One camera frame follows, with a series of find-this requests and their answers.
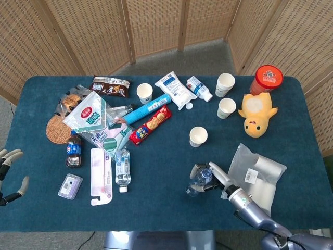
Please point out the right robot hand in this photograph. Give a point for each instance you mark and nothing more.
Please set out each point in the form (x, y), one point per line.
(221, 178)

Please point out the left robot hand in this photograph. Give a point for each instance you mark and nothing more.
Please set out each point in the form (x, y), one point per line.
(11, 156)

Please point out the clear bottle with blue neck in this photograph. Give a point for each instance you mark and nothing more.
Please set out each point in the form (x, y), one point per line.
(204, 175)

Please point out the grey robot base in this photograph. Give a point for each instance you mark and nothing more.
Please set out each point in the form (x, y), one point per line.
(156, 240)

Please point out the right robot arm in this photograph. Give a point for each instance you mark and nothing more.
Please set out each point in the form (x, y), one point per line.
(247, 205)

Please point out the small cola bottle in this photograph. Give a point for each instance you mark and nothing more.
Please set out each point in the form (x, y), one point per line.
(73, 151)

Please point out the white bottle cap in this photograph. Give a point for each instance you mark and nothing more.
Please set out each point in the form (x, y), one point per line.
(189, 106)

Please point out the small white blue milk bottle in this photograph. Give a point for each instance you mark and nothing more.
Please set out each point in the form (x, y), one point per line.
(199, 88)

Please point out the water bottle with white cap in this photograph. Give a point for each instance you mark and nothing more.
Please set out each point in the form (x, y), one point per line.
(122, 169)

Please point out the frosted zip bag with rolls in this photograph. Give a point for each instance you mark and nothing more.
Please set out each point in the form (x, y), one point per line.
(262, 172)

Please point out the paper cup with pale print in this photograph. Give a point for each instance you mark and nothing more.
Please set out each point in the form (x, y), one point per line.
(198, 136)

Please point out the woven round coaster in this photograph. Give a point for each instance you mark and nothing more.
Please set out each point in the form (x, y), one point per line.
(56, 130)

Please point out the blue table cloth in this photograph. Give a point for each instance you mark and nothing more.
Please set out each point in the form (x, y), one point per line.
(166, 169)

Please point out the small clear purple box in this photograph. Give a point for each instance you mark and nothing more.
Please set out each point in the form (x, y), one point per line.
(69, 186)

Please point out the paper cup with green flower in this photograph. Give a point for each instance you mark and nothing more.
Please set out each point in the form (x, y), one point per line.
(226, 108)

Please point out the yellow plush duck toy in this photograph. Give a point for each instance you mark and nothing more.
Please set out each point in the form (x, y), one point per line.
(256, 114)

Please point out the cookie in clear wrapper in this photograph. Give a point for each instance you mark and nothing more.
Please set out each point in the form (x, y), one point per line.
(70, 100)

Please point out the white green glass cloth bag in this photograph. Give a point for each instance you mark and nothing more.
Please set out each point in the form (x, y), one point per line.
(87, 114)

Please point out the red cracker package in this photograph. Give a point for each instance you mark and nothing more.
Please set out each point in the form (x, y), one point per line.
(151, 125)

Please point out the pink toothbrush package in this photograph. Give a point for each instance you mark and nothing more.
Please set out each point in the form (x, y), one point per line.
(100, 174)

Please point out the paper cup top right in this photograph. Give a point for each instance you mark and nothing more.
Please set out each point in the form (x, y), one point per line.
(225, 83)

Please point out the pastel cleaning cloth package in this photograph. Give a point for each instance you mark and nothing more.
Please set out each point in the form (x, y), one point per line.
(109, 140)

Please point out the white milk pouch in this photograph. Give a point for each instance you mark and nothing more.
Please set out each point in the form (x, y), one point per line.
(175, 89)

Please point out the blue tube roll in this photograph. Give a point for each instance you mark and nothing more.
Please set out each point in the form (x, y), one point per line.
(145, 108)

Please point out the red canister with orange lid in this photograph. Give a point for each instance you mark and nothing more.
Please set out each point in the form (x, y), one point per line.
(269, 76)

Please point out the paper cup with blue flower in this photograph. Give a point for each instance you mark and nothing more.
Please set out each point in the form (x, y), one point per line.
(144, 93)

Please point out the brown chocolate snack package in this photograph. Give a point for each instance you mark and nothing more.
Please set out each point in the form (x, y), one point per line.
(109, 87)

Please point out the woven bamboo folding screen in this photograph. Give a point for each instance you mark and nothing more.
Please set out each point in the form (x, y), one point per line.
(299, 39)
(86, 31)

